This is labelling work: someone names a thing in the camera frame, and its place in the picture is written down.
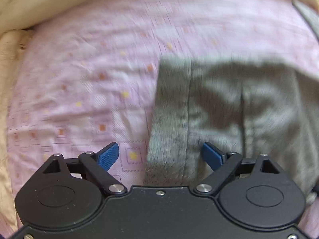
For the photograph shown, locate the grey pants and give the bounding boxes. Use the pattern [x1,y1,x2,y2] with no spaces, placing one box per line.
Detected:
[144,57,318,194]

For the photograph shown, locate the pink patterned bed sheet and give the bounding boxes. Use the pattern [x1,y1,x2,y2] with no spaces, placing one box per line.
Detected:
[6,0,319,232]

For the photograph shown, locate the peach pillow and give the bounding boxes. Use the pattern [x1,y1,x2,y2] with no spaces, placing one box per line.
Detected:
[0,30,33,237]

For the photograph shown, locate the folded grey garment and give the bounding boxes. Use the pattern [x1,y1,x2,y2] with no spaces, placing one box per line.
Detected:
[292,0,319,38]

